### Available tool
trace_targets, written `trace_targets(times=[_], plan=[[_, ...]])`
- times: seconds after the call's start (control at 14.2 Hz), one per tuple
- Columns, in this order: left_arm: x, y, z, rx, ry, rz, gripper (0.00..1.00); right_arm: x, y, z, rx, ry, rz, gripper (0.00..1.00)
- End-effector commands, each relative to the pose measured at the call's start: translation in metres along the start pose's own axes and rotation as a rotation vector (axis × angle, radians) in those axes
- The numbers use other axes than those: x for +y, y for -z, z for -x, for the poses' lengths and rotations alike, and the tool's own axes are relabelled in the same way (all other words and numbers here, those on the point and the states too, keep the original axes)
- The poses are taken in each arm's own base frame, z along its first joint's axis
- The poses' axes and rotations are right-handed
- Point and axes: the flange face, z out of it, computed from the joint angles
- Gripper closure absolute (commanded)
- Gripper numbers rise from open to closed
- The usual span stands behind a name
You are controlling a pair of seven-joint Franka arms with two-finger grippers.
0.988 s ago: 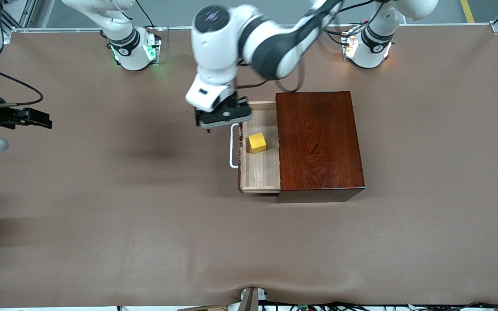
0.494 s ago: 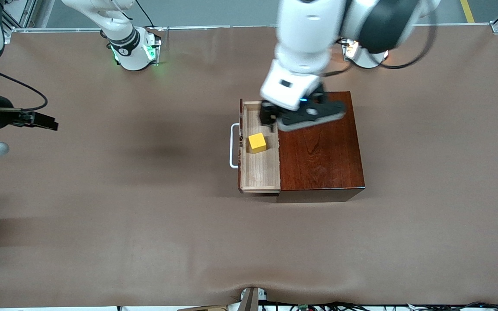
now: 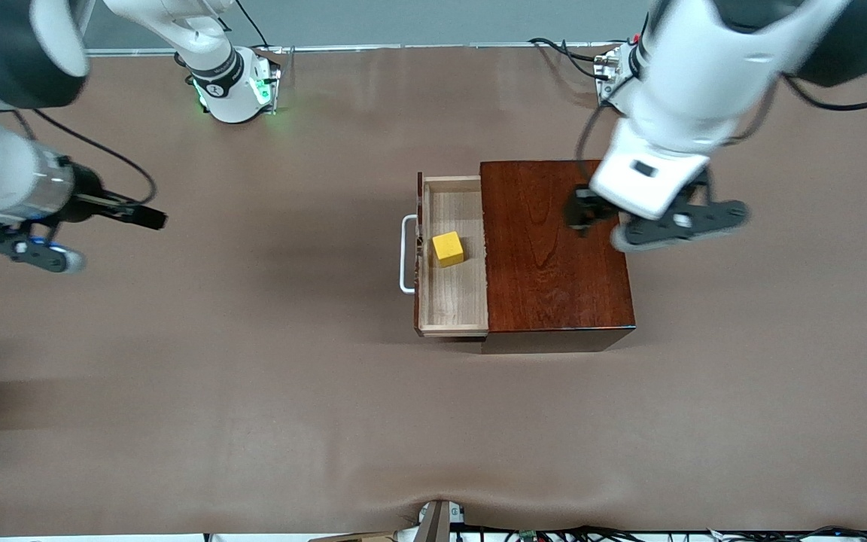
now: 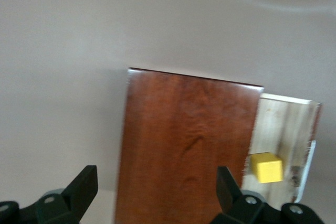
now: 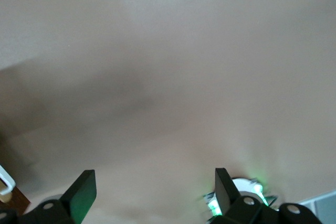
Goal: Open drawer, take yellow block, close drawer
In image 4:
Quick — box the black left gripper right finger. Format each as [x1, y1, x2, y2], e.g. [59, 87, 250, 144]
[209, 166, 324, 224]

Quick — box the light wood drawer white handle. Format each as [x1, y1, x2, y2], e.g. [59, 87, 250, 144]
[240, 93, 323, 204]

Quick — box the dark red-brown wooden cabinet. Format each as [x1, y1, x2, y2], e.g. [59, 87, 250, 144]
[113, 67, 265, 224]

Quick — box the brown table mat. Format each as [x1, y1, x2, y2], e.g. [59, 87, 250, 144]
[0, 0, 336, 224]

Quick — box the yellow block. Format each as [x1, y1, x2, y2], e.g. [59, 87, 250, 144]
[249, 152, 285, 184]

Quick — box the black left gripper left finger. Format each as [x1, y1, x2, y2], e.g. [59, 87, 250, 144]
[0, 165, 99, 224]

